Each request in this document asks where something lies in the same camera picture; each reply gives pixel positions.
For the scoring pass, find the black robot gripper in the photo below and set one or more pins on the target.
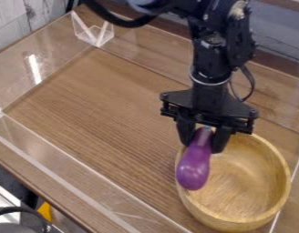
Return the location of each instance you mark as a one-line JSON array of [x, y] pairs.
[[207, 105]]

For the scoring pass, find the purple toy eggplant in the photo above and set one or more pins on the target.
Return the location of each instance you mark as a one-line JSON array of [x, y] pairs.
[[193, 168]]

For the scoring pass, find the brown wooden bowl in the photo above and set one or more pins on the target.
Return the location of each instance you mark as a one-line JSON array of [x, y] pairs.
[[248, 188]]

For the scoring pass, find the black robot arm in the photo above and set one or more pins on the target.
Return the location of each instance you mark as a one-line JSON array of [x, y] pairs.
[[224, 48]]

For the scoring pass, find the black device with yellow part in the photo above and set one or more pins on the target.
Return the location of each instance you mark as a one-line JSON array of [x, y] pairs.
[[20, 216]]

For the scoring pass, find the clear acrylic tray enclosure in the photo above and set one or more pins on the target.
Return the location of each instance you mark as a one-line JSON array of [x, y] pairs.
[[83, 137]]

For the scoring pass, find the clear acrylic corner bracket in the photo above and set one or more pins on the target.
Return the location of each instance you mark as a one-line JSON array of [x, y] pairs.
[[95, 35]]

